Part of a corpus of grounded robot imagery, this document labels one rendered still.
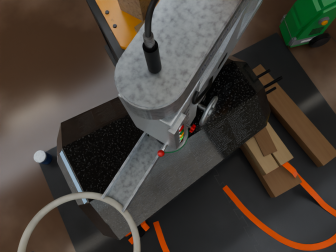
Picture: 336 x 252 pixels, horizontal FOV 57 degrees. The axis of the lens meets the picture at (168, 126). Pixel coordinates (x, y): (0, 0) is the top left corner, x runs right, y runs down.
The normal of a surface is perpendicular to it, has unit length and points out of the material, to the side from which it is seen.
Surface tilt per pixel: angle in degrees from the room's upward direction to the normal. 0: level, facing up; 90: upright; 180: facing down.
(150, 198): 45
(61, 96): 0
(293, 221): 0
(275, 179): 0
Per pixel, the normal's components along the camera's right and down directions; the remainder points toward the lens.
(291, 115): -0.05, -0.25
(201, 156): 0.35, 0.39
